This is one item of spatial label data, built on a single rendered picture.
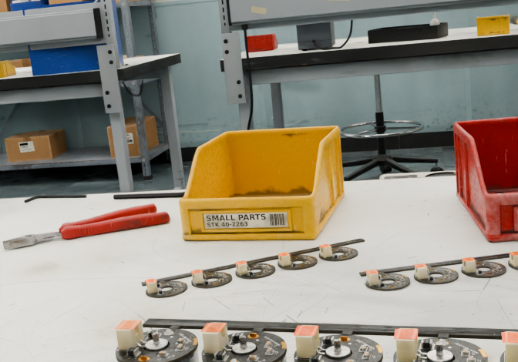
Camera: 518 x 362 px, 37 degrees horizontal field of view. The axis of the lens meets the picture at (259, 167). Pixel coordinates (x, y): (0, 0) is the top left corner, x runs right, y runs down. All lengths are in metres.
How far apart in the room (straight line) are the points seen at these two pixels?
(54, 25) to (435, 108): 2.58
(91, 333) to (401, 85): 4.28
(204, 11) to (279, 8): 2.28
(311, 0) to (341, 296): 2.12
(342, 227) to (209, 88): 4.27
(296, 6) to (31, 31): 0.93
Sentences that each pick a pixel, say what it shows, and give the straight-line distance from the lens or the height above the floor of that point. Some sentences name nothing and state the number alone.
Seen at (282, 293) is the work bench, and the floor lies 0.75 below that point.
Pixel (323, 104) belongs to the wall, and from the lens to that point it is 4.69.
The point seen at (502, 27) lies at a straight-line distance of 2.60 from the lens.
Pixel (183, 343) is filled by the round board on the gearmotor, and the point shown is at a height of 0.81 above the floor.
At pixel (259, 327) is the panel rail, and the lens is 0.25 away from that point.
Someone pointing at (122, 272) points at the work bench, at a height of 0.75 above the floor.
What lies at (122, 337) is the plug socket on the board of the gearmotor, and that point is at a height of 0.82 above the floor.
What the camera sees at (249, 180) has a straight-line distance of 0.66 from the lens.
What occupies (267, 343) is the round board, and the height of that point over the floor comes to 0.81.
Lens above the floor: 0.91
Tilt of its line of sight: 12 degrees down
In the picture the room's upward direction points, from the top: 6 degrees counter-clockwise
